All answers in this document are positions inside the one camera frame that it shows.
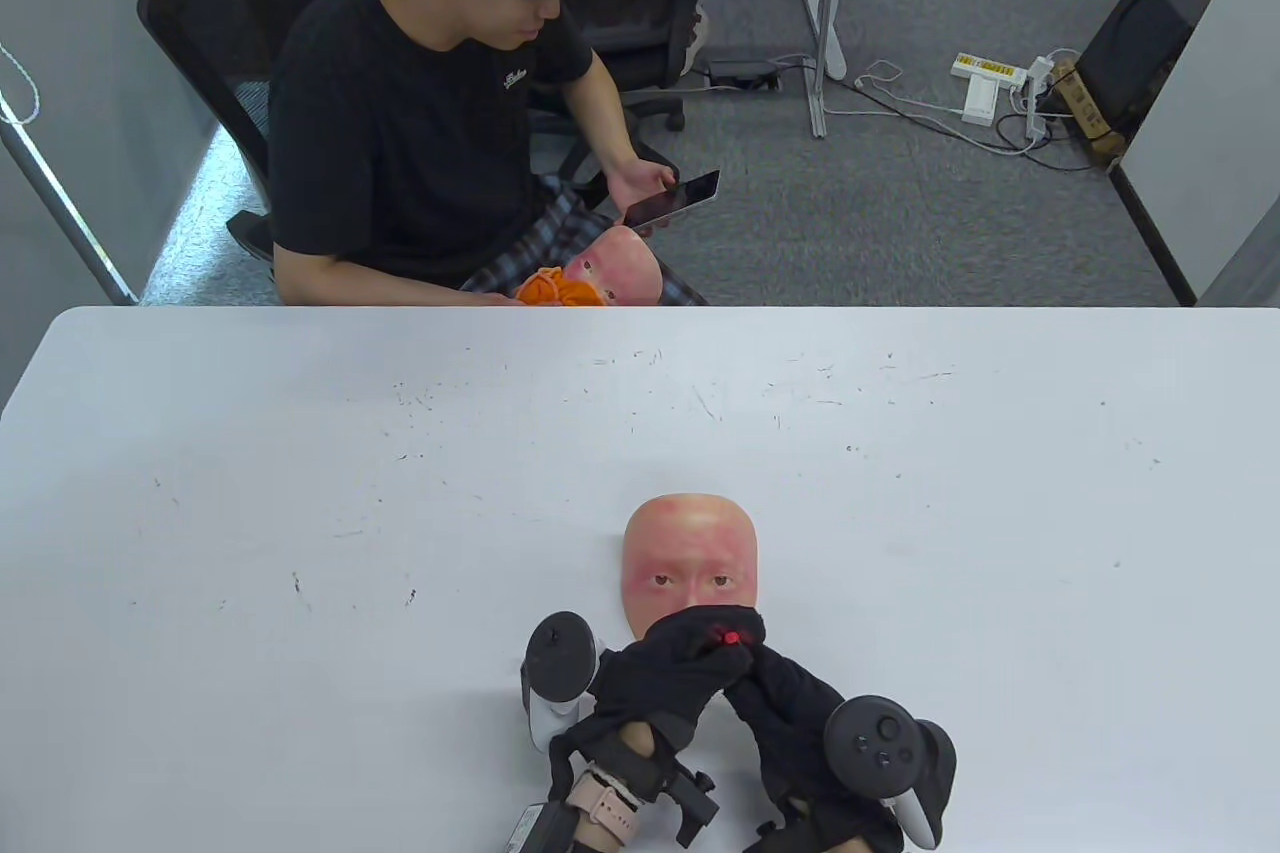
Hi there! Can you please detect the black computer tower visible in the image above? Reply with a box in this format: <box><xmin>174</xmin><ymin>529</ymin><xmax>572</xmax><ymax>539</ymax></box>
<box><xmin>1075</xmin><ymin>0</ymin><xmax>1207</xmax><ymax>144</ymax></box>

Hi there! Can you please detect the pink stained mannequin face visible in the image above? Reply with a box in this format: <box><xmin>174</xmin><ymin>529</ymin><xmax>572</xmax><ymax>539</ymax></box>
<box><xmin>565</xmin><ymin>226</ymin><xmax>663</xmax><ymax>306</ymax></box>

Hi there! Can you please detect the plain white power strip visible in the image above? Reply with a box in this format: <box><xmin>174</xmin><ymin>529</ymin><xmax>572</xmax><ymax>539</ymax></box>
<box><xmin>1022</xmin><ymin>56</ymin><xmax>1057</xmax><ymax>140</ymax></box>

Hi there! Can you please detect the orange cloth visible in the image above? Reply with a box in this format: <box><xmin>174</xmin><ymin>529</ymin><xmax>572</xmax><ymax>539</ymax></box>
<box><xmin>515</xmin><ymin>266</ymin><xmax>606</xmax><ymax>306</ymax></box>

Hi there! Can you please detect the person's right hand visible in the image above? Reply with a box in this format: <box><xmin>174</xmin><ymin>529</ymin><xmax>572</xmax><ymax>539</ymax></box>
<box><xmin>722</xmin><ymin>645</ymin><xmax>906</xmax><ymax>853</ymax></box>

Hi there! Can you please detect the black smartphone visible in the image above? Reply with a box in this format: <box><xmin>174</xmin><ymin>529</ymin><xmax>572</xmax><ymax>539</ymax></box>
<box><xmin>622</xmin><ymin>170</ymin><xmax>722</xmax><ymax>232</ymax></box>

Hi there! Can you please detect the grey metal post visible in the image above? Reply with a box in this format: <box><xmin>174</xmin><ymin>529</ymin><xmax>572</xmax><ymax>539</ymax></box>
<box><xmin>0</xmin><ymin>121</ymin><xmax>141</xmax><ymax>306</ymax></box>

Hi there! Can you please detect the black floor power box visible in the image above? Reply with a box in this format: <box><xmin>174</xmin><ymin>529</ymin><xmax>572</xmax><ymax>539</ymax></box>
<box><xmin>706</xmin><ymin>60</ymin><xmax>783</xmax><ymax>90</ymax></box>

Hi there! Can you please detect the white power strip yellow label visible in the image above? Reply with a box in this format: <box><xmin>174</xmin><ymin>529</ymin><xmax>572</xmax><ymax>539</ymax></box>
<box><xmin>951</xmin><ymin>52</ymin><xmax>1028</xmax><ymax>87</ymax></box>

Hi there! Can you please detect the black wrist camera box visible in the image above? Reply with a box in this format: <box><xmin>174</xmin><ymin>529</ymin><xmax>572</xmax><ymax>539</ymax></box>
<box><xmin>500</xmin><ymin>798</ymin><xmax>581</xmax><ymax>853</ymax></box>

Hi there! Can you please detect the white floor cable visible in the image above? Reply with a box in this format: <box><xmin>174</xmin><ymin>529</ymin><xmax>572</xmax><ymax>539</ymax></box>
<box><xmin>770</xmin><ymin>53</ymin><xmax>1046</xmax><ymax>157</ymax></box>

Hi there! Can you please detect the pink wrist watch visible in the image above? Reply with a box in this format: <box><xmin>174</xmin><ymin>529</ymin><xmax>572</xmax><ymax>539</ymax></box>
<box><xmin>565</xmin><ymin>761</ymin><xmax>646</xmax><ymax>839</ymax></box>

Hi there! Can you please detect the white partition panel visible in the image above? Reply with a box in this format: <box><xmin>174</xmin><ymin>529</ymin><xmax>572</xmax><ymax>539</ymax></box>
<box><xmin>1108</xmin><ymin>0</ymin><xmax>1280</xmax><ymax>307</ymax></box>

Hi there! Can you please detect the hand tracking controller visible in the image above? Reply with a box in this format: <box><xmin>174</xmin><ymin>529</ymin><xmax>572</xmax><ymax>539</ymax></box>
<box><xmin>520</xmin><ymin>611</ymin><xmax>606</xmax><ymax>754</ymax></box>
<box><xmin>822</xmin><ymin>695</ymin><xmax>958</xmax><ymax>844</ymax></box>

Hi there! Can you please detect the left hand tracking controller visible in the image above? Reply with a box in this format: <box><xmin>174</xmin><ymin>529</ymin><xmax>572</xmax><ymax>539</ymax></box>
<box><xmin>520</xmin><ymin>611</ymin><xmax>606</xmax><ymax>754</ymax></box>

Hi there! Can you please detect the beige mannequin face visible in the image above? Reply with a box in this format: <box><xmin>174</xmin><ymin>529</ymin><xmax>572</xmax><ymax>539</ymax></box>
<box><xmin>622</xmin><ymin>493</ymin><xmax>761</xmax><ymax>644</ymax></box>

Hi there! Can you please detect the brown cardboard box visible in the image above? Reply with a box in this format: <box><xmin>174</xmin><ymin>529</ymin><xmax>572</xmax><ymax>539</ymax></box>
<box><xmin>1050</xmin><ymin>63</ymin><xmax>1128</xmax><ymax>170</ymax></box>

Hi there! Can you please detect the black mesh office chair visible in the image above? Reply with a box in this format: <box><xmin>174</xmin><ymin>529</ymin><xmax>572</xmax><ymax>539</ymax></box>
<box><xmin>138</xmin><ymin>0</ymin><xmax>401</xmax><ymax>306</ymax></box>

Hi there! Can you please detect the person's left hand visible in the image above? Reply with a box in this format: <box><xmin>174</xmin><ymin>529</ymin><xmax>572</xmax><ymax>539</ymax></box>
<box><xmin>548</xmin><ymin>605</ymin><xmax>766</xmax><ymax>774</ymax></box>

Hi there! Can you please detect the white hanging cord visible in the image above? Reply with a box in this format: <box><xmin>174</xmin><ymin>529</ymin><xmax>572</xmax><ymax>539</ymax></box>
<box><xmin>0</xmin><ymin>43</ymin><xmax>41</xmax><ymax>126</ymax></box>

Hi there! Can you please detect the right hand tracking controller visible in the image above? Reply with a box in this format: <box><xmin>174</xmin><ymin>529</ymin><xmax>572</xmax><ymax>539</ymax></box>
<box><xmin>822</xmin><ymin>695</ymin><xmax>958</xmax><ymax>844</ymax></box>

